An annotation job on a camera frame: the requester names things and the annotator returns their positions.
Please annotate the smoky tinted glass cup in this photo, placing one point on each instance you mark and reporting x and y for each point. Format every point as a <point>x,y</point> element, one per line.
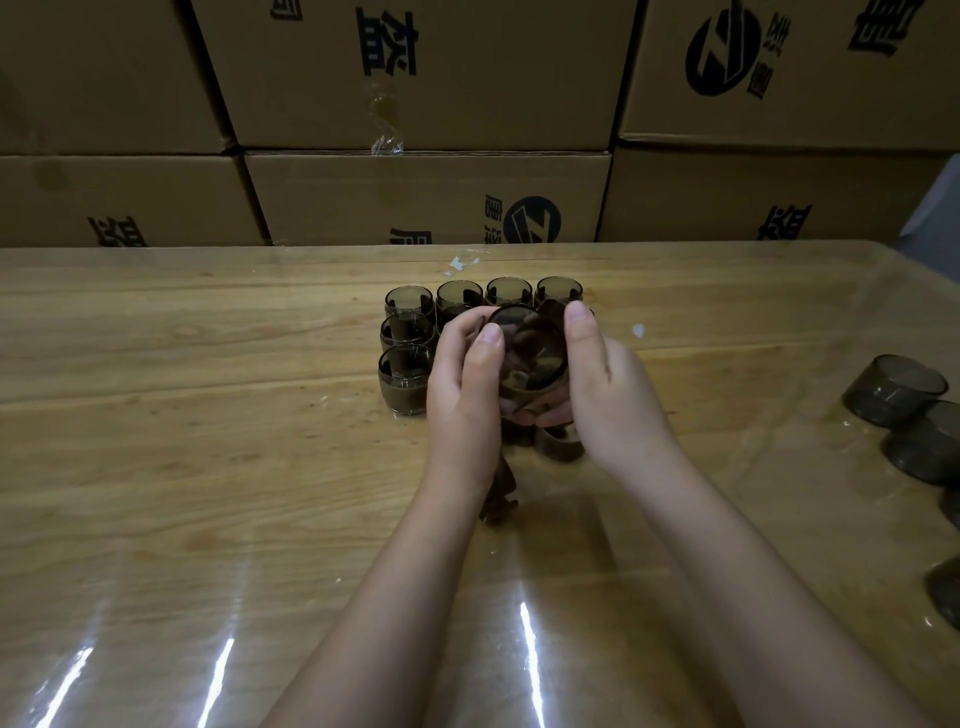
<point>406,324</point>
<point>409,295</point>
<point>459,289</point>
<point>529,352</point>
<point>448,315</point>
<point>508,286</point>
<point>403,360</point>
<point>559,285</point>

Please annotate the person's left hand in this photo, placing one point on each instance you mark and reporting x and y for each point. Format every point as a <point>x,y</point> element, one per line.
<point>461,420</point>

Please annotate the cluster of smoky glass cups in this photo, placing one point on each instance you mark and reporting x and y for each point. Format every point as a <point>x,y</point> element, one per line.
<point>892,390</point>

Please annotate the person's right hand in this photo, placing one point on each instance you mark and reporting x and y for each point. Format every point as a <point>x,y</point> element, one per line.
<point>622,412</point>

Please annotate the person's left forearm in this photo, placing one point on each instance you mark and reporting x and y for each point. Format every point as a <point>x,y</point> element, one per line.
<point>375,622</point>

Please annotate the stack of brown cardboard boxes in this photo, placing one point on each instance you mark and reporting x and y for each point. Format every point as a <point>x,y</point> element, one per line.
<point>427,195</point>

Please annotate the white paper scrap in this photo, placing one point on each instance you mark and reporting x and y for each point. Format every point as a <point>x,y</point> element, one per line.
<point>459,264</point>

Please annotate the person's right forearm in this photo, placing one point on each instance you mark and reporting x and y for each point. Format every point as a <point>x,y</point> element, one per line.
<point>772,600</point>

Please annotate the pile of brown sleeve rings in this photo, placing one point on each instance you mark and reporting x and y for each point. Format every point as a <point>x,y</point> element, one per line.
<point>559,446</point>

